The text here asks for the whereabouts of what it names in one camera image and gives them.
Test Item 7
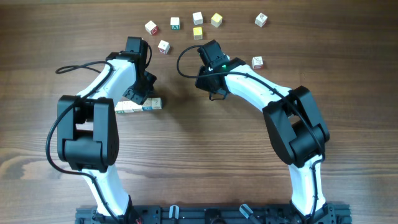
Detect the block with seven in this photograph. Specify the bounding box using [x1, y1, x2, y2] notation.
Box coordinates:
[132, 98, 152, 112]

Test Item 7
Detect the block with number eight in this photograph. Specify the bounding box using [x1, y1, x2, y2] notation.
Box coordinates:
[151, 98, 162, 110]

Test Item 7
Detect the block with J and A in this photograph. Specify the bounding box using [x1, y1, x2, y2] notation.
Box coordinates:
[114, 101, 124, 114]

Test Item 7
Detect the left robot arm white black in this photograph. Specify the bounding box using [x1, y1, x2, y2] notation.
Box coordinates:
[45, 37, 156, 223]

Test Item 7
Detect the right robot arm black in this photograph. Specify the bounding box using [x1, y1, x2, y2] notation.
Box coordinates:
[195, 40, 330, 222]

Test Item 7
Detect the block with red I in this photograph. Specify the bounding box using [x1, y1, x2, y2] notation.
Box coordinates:
[252, 56, 264, 69]

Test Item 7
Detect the block red W side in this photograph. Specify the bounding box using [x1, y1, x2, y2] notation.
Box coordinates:
[158, 40, 170, 54]

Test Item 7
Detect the yellow block lower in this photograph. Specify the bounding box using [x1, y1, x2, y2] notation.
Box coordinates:
[193, 27, 203, 40]

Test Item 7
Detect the yellow block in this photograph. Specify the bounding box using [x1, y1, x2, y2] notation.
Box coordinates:
[193, 27, 203, 40]
[211, 13, 223, 27]

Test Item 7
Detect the yellow top block upper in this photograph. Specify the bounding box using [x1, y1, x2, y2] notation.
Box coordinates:
[211, 13, 223, 27]

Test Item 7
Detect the block with red M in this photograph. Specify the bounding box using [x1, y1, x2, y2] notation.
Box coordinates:
[144, 21, 159, 35]

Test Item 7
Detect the white block top row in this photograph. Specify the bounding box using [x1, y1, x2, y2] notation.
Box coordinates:
[192, 12, 203, 26]

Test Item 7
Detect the block with green A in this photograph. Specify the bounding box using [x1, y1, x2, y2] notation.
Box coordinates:
[170, 17, 180, 30]

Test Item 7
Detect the white block far right top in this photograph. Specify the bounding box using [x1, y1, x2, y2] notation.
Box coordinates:
[254, 12, 268, 27]

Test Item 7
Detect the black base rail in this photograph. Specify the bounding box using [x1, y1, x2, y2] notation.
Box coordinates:
[74, 203, 353, 224]

